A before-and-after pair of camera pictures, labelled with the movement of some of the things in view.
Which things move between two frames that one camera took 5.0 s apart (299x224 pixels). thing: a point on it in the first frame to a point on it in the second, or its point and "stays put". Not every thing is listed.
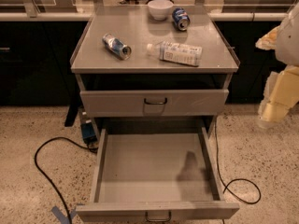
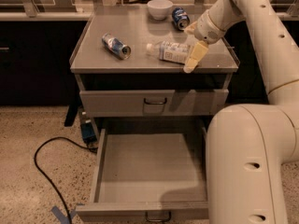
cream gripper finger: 272,111 to 196,56
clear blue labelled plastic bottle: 185,54 stays put
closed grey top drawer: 154,103 stays put
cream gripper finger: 268,42 to 192,28
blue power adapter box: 89,134 stays put
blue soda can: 181,19 stays put
